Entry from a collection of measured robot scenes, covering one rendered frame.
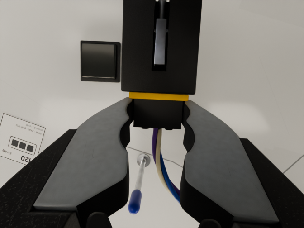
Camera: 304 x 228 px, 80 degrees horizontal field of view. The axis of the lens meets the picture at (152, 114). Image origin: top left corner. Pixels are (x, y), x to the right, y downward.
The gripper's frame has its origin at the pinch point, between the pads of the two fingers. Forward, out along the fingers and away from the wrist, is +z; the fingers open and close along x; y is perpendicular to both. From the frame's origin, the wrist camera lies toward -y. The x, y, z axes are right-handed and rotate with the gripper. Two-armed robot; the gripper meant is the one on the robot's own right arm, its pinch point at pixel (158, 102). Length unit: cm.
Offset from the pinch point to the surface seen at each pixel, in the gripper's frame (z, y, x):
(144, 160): 3.1, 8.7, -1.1
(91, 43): 7.6, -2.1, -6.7
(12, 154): 3.5, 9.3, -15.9
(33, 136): 4.4, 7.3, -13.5
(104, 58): 7.0, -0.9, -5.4
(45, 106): 5.8, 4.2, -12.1
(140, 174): 0.1, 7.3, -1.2
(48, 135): 4.5, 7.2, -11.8
